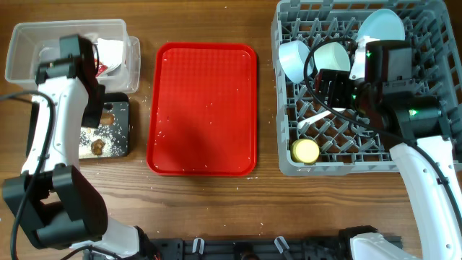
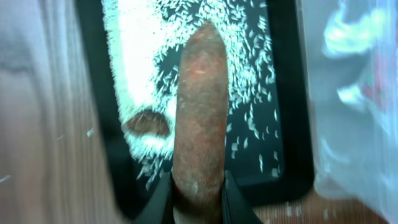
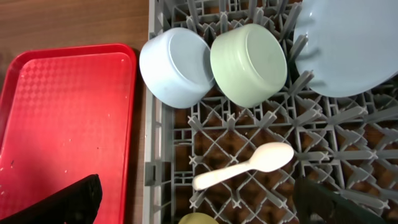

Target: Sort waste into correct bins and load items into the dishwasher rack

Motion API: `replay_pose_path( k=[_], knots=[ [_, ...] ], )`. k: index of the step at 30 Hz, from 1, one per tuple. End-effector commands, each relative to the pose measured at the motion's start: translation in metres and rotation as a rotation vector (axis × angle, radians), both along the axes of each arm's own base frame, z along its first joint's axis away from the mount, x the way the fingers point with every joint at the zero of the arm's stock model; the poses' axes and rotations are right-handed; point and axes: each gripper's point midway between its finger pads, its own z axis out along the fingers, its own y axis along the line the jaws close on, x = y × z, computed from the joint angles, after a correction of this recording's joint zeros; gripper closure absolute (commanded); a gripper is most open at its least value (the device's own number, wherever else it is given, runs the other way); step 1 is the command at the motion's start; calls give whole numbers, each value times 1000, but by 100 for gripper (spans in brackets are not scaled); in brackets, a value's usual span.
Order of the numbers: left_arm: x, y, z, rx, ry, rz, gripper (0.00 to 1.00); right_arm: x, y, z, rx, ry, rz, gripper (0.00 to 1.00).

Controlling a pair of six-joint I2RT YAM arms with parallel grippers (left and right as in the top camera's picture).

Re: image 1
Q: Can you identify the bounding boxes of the scattered white rice grains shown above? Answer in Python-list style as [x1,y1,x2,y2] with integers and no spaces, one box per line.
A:
[78,101,129,158]

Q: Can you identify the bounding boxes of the mint green bowl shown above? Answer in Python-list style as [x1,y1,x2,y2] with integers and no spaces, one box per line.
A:
[314,42,351,72]

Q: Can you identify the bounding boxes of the dark brown food scrap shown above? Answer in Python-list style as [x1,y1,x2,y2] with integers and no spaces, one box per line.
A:
[91,139,105,156]

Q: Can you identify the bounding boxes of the white paper napkin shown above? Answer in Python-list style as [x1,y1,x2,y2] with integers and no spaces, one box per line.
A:
[94,38,123,77]

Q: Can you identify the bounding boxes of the clear plastic waste bin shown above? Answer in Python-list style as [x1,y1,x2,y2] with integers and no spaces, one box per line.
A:
[5,19,141,93]

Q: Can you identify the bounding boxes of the yellow plastic cup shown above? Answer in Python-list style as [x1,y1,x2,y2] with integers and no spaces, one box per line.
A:
[290,139,320,164]

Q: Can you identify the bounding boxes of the light blue small bowl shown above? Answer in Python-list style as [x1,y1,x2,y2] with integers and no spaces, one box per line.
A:
[278,40,310,84]

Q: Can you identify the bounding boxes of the red foil snack wrapper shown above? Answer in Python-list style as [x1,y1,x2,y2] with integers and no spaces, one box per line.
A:
[95,60,108,77]

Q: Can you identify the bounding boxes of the large light blue plate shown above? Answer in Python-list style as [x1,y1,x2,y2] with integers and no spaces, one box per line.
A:
[356,9,406,42]

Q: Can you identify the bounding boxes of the red plastic serving tray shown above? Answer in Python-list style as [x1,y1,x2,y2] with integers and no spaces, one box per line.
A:
[146,42,258,177]

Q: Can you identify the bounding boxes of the grey dishwasher rack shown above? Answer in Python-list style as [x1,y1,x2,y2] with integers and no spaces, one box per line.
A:
[271,1,461,176]

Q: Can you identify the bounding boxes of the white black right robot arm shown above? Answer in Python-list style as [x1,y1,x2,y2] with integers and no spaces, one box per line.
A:
[304,40,461,259]

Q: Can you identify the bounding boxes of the white plastic spoon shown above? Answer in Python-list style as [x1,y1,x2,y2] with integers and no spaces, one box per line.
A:
[297,110,331,130]

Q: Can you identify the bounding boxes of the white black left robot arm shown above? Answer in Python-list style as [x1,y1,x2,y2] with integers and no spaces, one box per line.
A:
[2,35,155,259]

